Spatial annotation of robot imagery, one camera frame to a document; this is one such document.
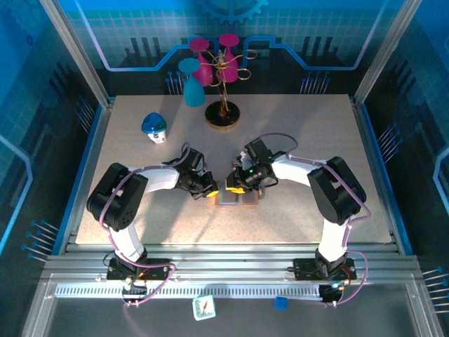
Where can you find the brown wooden case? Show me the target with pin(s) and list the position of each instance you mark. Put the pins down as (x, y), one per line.
(249, 200)

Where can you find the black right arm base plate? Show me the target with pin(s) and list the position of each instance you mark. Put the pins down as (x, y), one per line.
(303, 270)

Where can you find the magenta wine glass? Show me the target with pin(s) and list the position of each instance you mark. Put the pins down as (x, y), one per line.
(203, 72)
(228, 72)

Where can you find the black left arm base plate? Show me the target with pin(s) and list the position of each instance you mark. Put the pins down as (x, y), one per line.
(159, 268)

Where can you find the black electronics board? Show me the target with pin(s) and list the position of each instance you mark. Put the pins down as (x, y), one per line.
(135, 291)
(331, 294)

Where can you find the gold glass rack black base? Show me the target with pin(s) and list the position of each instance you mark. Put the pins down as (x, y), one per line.
(222, 116)

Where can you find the teal wine glass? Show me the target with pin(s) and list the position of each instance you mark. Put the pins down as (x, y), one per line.
(193, 93)

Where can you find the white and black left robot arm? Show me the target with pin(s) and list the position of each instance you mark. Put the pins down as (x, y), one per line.
(158, 179)

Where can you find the small blue cube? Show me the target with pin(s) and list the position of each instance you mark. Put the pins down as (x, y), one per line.
(281, 303)

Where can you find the aluminium frame post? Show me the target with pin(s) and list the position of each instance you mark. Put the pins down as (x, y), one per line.
(386, 52)
(79, 52)

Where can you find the white cup with blue lid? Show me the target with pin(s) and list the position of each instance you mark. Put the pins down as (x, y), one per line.
(156, 131)

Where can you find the aluminium front rail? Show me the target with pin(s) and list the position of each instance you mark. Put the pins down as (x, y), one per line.
(228, 259)

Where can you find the white green square tile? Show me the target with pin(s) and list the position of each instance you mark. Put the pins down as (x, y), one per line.
(204, 308)

